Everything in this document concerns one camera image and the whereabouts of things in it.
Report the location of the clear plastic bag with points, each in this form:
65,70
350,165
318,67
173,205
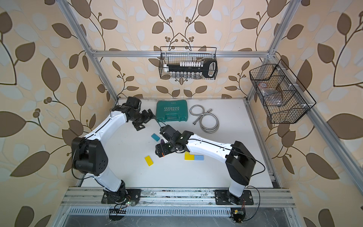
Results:
271,97

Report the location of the short yellow block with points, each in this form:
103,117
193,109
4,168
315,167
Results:
188,156

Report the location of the aluminium front rail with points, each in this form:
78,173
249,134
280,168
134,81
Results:
183,197

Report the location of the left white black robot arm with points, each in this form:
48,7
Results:
89,156

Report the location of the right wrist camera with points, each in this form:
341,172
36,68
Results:
168,131

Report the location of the light blue block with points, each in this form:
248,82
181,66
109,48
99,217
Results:
198,157

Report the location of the black white socket set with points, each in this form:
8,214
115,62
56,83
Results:
204,69

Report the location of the teal block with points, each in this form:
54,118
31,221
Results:
155,137

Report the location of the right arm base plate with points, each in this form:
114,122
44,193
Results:
224,197

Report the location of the right black wire basket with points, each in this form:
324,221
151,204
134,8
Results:
297,100

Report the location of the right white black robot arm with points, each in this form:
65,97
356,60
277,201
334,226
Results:
239,161

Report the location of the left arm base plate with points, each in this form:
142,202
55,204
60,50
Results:
125,196

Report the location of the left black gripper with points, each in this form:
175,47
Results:
145,112

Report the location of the green plastic tool case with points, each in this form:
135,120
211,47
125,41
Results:
172,111

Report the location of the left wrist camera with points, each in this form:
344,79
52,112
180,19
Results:
133,102

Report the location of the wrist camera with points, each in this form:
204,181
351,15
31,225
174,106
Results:
168,131
133,102

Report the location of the black wire basket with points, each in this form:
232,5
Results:
297,100
177,54

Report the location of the centre black wire basket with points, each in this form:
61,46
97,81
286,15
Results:
177,54

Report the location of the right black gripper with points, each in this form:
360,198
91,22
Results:
165,151

